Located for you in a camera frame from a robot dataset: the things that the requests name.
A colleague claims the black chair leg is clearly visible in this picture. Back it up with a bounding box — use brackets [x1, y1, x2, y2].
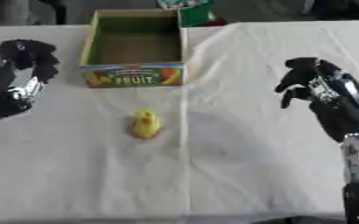
[37, 0, 69, 25]

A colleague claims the yellow toy duck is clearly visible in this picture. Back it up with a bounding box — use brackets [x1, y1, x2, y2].
[130, 108, 165, 140]

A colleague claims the tan cardboard box green inside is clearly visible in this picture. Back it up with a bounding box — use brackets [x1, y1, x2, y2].
[80, 8, 189, 89]

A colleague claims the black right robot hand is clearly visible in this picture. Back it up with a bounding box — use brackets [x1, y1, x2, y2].
[274, 57, 359, 144]

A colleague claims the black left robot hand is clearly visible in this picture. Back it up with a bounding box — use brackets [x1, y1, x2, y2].
[0, 38, 62, 123]

